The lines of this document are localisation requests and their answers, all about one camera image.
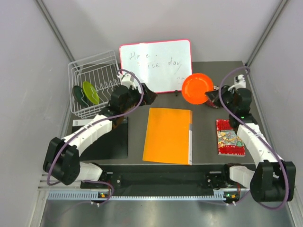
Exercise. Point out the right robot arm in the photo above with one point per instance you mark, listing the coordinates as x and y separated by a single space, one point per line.
273 179

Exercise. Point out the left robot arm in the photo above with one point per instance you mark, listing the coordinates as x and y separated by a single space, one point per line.
62 160

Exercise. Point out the orange plate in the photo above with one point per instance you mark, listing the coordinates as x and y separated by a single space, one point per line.
194 88

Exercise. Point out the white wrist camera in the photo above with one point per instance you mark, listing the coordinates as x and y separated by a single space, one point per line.
239 81
126 80

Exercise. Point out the pink framed whiteboard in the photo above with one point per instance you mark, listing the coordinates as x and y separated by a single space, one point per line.
161 65

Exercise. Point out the orange folder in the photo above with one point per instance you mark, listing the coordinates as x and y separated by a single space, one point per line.
169 136

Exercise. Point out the lime green plate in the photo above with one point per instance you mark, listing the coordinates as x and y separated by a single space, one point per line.
90 93

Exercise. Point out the white wire dish rack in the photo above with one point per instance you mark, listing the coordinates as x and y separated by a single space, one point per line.
99 70

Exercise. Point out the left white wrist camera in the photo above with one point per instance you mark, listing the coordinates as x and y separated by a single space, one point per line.
126 80

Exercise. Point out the red comic book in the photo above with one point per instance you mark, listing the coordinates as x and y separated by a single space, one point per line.
228 142

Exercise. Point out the black clip file folder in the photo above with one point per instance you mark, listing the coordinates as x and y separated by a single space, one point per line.
113 145

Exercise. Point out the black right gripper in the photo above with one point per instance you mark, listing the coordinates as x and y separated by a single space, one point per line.
225 90

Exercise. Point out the grey cable duct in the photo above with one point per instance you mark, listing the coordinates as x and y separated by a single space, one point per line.
101 196

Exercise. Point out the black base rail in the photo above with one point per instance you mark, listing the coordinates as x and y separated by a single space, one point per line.
214 176

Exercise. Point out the dark green plate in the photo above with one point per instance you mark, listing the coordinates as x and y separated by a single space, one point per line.
79 96

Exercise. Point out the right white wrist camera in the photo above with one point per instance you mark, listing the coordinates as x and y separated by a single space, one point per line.
239 81

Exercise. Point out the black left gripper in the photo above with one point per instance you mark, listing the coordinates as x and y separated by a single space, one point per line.
148 96

